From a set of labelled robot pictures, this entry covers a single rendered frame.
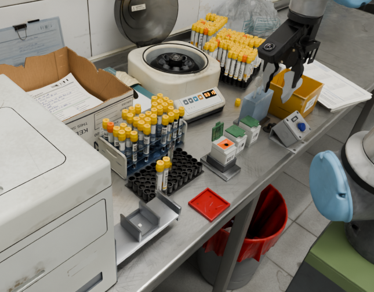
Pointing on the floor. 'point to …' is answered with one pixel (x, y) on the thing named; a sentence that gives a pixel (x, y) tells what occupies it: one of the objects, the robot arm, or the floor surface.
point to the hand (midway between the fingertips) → (273, 94)
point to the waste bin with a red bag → (273, 200)
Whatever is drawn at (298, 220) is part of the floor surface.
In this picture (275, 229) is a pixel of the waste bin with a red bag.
